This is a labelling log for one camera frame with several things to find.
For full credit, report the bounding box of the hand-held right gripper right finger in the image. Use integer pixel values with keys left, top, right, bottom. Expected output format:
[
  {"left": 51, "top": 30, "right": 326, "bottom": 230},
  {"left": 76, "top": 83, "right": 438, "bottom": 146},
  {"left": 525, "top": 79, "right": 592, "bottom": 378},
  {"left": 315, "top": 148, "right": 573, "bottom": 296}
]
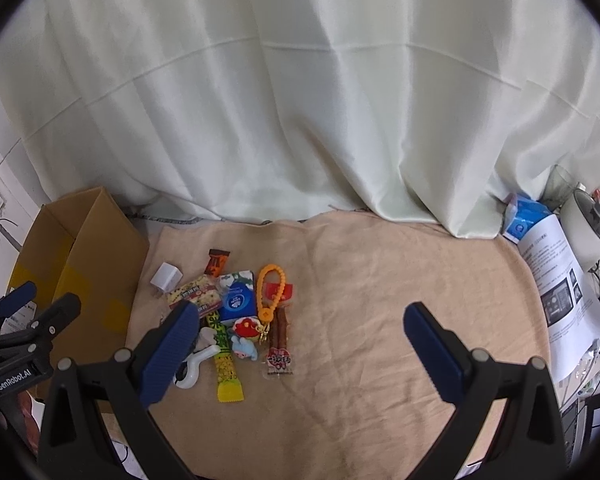
[{"left": 403, "top": 301, "right": 567, "bottom": 480}]

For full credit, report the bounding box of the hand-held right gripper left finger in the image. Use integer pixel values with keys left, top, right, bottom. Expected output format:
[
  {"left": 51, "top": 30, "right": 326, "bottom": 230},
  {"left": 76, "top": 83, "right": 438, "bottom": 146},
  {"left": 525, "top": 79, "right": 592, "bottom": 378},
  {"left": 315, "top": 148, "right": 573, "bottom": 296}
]
[{"left": 37, "top": 301, "right": 201, "bottom": 480}]

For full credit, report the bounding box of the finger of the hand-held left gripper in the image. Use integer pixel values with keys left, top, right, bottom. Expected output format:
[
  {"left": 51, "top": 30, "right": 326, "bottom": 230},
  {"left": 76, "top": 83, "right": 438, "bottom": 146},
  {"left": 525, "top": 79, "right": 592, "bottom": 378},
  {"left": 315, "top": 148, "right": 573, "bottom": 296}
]
[
  {"left": 0, "top": 281, "right": 37, "bottom": 341},
  {"left": 0, "top": 292, "right": 82, "bottom": 361}
]

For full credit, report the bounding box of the white plastic clip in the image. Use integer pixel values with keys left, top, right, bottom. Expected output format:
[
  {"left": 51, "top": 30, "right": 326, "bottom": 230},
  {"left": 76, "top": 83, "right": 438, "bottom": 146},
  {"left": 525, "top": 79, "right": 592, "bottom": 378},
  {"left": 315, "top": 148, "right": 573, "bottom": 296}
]
[{"left": 174, "top": 342, "right": 221, "bottom": 390}]

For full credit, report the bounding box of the yellow green snack bar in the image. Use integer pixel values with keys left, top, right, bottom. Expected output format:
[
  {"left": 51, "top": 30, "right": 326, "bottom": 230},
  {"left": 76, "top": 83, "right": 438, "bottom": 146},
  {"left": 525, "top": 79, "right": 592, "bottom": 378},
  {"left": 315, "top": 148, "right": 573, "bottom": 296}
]
[{"left": 206, "top": 310, "right": 245, "bottom": 403}]

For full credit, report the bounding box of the yellow white snack packet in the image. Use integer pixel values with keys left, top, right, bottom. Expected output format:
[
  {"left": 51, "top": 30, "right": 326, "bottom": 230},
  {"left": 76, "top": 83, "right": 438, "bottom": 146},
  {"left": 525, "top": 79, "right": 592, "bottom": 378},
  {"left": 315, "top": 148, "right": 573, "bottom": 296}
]
[{"left": 166, "top": 274, "right": 222, "bottom": 311}]

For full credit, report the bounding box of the white plug charger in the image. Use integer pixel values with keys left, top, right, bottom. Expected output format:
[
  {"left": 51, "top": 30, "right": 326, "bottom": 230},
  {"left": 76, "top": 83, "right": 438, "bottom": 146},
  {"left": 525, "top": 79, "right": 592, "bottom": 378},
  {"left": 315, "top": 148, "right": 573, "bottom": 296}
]
[{"left": 151, "top": 262, "right": 182, "bottom": 297}]

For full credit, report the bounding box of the light blue bunny figure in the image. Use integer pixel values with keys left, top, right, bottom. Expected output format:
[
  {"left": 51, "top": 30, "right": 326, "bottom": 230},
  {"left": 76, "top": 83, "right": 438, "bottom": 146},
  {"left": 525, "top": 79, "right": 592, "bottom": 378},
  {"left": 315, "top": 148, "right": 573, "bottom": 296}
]
[{"left": 230, "top": 335, "right": 262, "bottom": 363}]

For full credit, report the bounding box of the red round charm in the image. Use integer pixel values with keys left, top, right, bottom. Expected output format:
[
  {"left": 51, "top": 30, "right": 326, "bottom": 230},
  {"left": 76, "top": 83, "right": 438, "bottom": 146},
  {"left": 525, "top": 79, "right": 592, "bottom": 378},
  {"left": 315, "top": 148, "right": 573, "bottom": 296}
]
[{"left": 232, "top": 316, "right": 262, "bottom": 343}]

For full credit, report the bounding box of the brown cardboard box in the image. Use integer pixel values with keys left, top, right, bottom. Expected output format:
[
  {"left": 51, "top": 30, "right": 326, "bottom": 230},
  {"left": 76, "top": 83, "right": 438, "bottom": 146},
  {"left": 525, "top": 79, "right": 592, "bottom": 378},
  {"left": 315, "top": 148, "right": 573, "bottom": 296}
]
[{"left": 7, "top": 186, "right": 151, "bottom": 413}]

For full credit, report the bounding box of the blue pocket tissue pack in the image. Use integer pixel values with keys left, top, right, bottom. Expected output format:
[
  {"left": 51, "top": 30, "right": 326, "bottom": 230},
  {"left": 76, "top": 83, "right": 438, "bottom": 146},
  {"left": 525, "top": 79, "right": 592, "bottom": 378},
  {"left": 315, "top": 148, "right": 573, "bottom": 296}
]
[{"left": 216, "top": 270, "right": 256, "bottom": 323}]

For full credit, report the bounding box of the orange brown snack bar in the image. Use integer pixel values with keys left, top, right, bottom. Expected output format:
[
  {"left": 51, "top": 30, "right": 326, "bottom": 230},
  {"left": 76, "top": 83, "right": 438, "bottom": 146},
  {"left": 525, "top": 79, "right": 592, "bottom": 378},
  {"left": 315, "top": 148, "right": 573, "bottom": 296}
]
[{"left": 205, "top": 248, "right": 230, "bottom": 277}]

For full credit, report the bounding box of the orange bead keychain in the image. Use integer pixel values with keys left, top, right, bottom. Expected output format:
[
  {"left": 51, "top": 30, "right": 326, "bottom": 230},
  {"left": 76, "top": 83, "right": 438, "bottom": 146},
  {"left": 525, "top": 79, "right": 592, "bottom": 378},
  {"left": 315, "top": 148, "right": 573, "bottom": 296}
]
[{"left": 256, "top": 264, "right": 288, "bottom": 343}]

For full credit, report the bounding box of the beige blanket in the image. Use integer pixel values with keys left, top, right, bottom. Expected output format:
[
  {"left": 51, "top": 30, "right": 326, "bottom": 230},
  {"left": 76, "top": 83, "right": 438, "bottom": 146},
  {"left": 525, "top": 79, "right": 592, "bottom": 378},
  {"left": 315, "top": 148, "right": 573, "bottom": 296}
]
[{"left": 97, "top": 210, "right": 563, "bottom": 480}]

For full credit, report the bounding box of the grey patterned sheet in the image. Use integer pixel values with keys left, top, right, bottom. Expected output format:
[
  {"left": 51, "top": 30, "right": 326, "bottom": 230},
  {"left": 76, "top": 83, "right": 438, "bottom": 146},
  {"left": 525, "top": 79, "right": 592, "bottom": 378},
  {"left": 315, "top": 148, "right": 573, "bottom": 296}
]
[{"left": 130, "top": 204, "right": 223, "bottom": 224}]

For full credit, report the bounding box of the printed paper sheet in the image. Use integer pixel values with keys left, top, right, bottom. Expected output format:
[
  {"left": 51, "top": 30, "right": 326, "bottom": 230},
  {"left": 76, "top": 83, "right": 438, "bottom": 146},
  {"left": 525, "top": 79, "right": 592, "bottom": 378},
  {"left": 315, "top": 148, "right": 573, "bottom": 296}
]
[{"left": 517, "top": 216, "right": 600, "bottom": 383}]

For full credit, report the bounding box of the blue white tissue packet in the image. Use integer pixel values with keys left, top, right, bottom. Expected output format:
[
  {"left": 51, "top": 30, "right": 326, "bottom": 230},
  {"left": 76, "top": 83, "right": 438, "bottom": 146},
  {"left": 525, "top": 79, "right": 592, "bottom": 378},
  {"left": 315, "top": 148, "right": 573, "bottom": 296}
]
[{"left": 502, "top": 192, "right": 556, "bottom": 246}]

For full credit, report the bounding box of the white round appliance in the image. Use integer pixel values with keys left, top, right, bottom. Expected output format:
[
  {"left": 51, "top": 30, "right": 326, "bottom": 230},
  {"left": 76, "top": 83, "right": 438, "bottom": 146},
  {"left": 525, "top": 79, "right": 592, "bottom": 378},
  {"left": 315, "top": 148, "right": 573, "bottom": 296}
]
[{"left": 560, "top": 187, "right": 600, "bottom": 271}]

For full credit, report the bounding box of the clear glass cup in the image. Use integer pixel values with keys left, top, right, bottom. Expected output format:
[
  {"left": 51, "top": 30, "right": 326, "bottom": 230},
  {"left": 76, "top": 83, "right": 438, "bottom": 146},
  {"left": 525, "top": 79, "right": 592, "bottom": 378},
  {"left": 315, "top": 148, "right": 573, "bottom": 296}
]
[{"left": 545, "top": 164, "right": 581, "bottom": 211}]

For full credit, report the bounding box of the white curtain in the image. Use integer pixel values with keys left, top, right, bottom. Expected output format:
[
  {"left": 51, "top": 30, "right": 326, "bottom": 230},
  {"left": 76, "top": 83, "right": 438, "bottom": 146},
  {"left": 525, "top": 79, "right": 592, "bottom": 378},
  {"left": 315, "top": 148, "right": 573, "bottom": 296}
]
[{"left": 0, "top": 0, "right": 600, "bottom": 241}]

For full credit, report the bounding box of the grey wall cable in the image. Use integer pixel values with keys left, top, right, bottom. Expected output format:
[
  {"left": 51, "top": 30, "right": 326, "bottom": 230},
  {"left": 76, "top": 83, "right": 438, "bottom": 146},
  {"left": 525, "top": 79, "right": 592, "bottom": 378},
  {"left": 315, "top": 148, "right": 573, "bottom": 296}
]
[{"left": 0, "top": 217, "right": 23, "bottom": 250}]

